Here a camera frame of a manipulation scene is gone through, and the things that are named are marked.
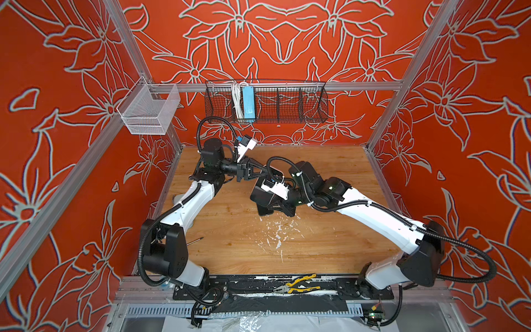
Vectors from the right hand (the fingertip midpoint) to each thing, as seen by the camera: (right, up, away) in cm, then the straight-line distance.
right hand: (268, 200), depth 71 cm
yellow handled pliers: (+7, -32, +2) cm, 33 cm away
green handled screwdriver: (-30, -19, +13) cm, 38 cm away
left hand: (0, +10, -3) cm, 10 cm away
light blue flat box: (-8, +39, +20) cm, 45 cm away
